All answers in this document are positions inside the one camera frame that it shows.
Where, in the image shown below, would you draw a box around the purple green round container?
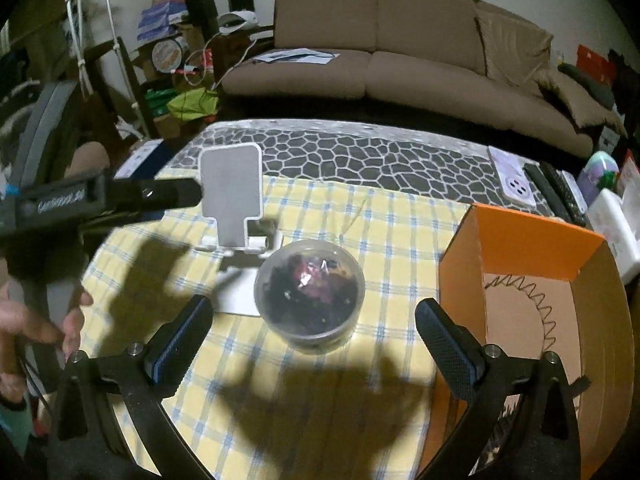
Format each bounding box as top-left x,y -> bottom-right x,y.
577,150 -> 621,193

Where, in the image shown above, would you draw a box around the white phone stand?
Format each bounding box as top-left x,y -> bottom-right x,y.
195,144 -> 281,256

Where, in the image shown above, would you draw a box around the white tissue box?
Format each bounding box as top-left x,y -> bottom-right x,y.
585,187 -> 640,281

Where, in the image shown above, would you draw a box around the yellow checkered tablecloth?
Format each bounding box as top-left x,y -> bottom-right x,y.
80,175 -> 476,480

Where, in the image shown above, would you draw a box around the large black remote control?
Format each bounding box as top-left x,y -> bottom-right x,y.
540,161 -> 588,226

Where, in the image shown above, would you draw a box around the brown sofa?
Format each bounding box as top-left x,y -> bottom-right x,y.
220,0 -> 608,158

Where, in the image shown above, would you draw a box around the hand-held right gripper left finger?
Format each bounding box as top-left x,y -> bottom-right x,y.
47,294 -> 215,480

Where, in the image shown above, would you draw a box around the lanyard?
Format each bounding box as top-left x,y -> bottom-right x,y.
482,274 -> 558,351

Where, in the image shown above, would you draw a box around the red box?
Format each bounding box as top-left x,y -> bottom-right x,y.
575,44 -> 613,83

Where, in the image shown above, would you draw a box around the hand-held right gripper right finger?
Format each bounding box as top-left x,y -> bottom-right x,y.
415,297 -> 581,480

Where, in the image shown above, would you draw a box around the papers on sofa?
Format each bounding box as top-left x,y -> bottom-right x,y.
252,47 -> 341,66

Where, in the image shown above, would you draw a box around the small white card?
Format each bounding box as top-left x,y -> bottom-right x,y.
215,260 -> 263,317

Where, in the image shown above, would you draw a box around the white rope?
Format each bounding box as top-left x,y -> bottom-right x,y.
65,0 -> 151,136

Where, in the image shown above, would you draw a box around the dark grey cushion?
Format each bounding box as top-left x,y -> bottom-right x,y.
557,62 -> 616,108

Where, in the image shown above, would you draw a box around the large black speaker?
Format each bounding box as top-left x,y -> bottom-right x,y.
186,0 -> 219,36

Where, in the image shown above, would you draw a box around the stone pattern desktop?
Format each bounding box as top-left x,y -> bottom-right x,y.
80,119 -> 601,480

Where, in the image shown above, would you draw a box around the brown chair armrest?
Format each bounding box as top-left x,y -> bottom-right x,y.
70,141 -> 112,177

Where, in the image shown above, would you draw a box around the orange cardboard box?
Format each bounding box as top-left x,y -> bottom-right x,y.
417,202 -> 632,480

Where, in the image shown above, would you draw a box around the stack of blue boxes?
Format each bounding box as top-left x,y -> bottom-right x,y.
136,0 -> 188,43

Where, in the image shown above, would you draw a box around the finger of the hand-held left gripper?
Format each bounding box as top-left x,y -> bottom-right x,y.
102,176 -> 203,211

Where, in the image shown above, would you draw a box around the tan sofa pillow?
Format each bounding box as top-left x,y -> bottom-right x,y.
475,10 -> 556,98

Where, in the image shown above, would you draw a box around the small black remote control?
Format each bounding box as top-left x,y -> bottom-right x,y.
522,162 -> 558,211

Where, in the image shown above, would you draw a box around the white headset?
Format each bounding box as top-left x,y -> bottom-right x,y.
218,10 -> 259,36

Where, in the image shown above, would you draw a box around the clear plastic jar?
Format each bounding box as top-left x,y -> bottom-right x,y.
253,240 -> 366,356

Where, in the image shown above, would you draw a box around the person's left hand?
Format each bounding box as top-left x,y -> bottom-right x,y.
0,282 -> 95,401

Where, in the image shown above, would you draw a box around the green bag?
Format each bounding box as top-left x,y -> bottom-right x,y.
166,87 -> 221,123

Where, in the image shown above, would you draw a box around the round tin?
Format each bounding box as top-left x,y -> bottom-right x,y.
151,39 -> 187,72

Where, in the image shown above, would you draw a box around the grey remote control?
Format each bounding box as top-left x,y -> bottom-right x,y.
562,170 -> 592,211

